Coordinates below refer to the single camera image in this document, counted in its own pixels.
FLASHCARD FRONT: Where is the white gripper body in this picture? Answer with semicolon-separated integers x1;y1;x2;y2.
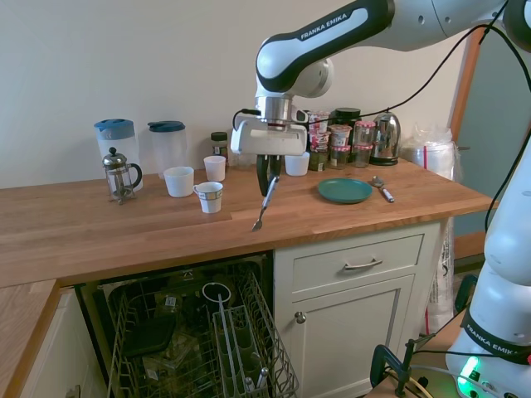
230;119;311;158

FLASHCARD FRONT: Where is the fork with white handle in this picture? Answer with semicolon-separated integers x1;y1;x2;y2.
251;175;280;232

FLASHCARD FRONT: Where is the open dishwasher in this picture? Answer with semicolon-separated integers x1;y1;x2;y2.
73;248;300;398

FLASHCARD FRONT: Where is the plain white cup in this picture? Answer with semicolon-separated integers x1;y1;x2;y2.
284;151;312;177
202;155;229;182

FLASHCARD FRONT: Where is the dark green jar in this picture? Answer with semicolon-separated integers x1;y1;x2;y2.
308;149;330;172

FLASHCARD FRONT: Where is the red and white yogurt cup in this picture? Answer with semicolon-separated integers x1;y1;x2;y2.
306;109;332;134
329;124;353;148
308;131;333;153

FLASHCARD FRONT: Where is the spice jar with dark lid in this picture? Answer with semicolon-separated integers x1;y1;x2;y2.
210;131;230;167

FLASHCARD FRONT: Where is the white cup with patterned band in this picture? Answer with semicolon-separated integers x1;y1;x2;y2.
192;181;225;215

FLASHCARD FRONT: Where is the glass jar with gingham lid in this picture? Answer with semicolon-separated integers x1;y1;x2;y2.
329;144;353;171
353;119;378;145
352;142;374;169

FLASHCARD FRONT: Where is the teal plate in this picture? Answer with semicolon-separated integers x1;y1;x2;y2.
317;177;374;206

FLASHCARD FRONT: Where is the black round canister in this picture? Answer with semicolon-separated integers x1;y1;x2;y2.
333;107;363;127

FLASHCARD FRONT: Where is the wide white mug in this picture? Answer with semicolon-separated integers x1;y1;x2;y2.
162;166;197;199

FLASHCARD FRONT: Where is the clear pitcher with blue lid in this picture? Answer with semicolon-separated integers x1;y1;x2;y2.
146;119;189;180

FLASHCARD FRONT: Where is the white cabinet drawer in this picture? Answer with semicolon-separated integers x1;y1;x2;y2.
291;233;426;292

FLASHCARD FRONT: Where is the steel electric kettle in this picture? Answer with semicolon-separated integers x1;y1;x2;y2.
368;110;403;167

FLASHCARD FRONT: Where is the glass french press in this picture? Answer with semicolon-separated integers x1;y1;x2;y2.
101;146;144;206

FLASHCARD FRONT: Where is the frosted pitcher with blue lid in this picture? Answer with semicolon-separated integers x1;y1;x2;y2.
93;118;139;192

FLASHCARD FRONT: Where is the grey cutlery basket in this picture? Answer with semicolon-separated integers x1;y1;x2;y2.
201;281;275;398

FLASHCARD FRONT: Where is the bagged stack of plastic cups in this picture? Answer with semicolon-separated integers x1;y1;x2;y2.
399;121;465;182

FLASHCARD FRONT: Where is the white kitchen cabinet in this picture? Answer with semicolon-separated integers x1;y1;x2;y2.
272;219;443;398

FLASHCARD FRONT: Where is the white cabinet door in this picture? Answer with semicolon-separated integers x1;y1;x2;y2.
289;274;417;398

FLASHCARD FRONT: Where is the cutlery in basket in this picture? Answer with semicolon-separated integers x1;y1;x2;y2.
243;366;270;391

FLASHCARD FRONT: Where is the long plastic package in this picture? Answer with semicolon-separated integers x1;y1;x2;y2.
421;215;458;337

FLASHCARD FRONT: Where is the green clamp with black screw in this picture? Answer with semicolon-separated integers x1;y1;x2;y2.
369;337;421;397

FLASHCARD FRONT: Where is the white corner cabinet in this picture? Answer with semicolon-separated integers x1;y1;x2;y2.
18;284;110;398

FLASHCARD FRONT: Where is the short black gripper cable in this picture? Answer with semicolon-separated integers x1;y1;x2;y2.
231;108;262;128

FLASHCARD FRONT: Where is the spoon with white handle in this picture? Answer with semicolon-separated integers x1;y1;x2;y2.
370;175;396;205

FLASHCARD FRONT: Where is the metal drawer handle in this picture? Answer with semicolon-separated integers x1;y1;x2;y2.
343;258;384;272

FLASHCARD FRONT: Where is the grey wire dishwasher rack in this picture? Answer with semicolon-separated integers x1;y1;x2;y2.
105;263;300;398

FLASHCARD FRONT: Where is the long black cable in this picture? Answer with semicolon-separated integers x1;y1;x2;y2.
306;0;531;208

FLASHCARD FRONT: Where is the yellow cable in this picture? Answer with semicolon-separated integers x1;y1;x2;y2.
402;371;429;396

